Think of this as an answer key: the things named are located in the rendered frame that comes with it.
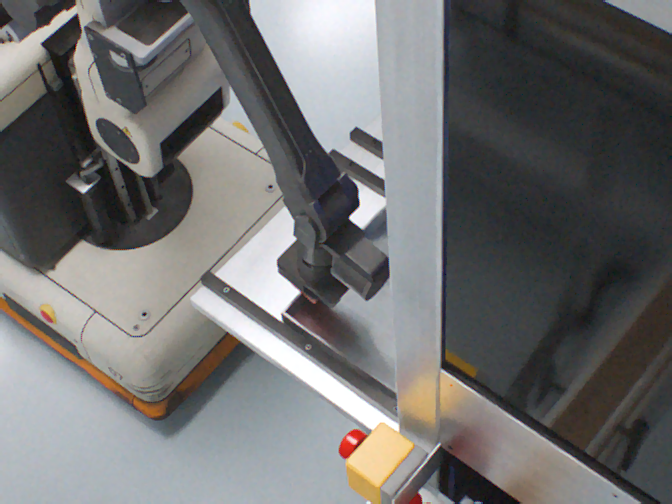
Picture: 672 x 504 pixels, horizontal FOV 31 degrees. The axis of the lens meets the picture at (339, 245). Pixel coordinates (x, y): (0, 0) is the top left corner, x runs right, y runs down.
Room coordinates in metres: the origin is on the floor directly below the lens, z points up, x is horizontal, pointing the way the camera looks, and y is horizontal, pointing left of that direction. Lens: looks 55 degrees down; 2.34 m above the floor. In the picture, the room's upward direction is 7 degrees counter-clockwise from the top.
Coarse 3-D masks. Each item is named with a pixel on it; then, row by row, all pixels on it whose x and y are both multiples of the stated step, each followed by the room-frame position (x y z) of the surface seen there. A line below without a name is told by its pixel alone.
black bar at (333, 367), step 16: (208, 272) 0.98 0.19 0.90; (208, 288) 0.97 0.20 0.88; (224, 288) 0.95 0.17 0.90; (240, 304) 0.92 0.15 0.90; (256, 304) 0.92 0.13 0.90; (256, 320) 0.90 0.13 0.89; (272, 320) 0.89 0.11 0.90; (288, 336) 0.86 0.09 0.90; (304, 352) 0.84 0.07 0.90; (320, 352) 0.83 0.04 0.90; (320, 368) 0.82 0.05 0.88; (336, 368) 0.80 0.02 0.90; (352, 384) 0.78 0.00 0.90; (368, 384) 0.77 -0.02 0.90; (368, 400) 0.76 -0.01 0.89; (384, 400) 0.75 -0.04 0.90
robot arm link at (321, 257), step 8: (304, 248) 0.89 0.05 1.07; (320, 248) 0.87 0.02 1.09; (304, 256) 0.89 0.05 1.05; (312, 256) 0.88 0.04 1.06; (320, 256) 0.87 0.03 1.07; (328, 256) 0.88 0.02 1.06; (336, 256) 0.86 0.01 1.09; (312, 264) 0.88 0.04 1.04; (320, 264) 0.88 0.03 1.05; (328, 264) 0.88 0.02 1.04
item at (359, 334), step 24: (384, 216) 1.05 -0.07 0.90; (384, 240) 1.02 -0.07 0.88; (384, 288) 0.93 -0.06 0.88; (288, 312) 0.90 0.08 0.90; (312, 312) 0.91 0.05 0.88; (336, 312) 0.90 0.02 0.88; (360, 312) 0.90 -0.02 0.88; (384, 312) 0.89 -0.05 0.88; (312, 336) 0.85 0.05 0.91; (336, 336) 0.86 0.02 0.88; (360, 336) 0.86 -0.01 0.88; (384, 336) 0.85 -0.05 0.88; (360, 360) 0.82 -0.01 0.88; (384, 360) 0.82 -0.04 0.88; (384, 384) 0.76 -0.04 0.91
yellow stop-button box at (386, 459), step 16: (384, 432) 0.64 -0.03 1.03; (368, 448) 0.62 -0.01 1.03; (384, 448) 0.61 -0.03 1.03; (400, 448) 0.61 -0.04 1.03; (416, 448) 0.61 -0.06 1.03; (352, 464) 0.60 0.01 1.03; (368, 464) 0.60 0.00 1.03; (384, 464) 0.59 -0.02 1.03; (400, 464) 0.59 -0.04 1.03; (416, 464) 0.59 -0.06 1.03; (352, 480) 0.60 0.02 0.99; (368, 480) 0.58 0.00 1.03; (384, 480) 0.57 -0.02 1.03; (400, 480) 0.57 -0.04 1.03; (368, 496) 0.58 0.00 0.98; (384, 496) 0.56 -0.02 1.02
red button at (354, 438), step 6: (348, 432) 0.65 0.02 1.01; (354, 432) 0.65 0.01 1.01; (360, 432) 0.65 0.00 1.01; (348, 438) 0.64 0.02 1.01; (354, 438) 0.64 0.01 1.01; (360, 438) 0.64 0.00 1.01; (342, 444) 0.64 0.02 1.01; (348, 444) 0.63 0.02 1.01; (354, 444) 0.63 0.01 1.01; (360, 444) 0.64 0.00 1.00; (342, 450) 0.63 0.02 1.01; (348, 450) 0.63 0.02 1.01; (354, 450) 0.63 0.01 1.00; (342, 456) 0.63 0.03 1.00; (348, 456) 0.62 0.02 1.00
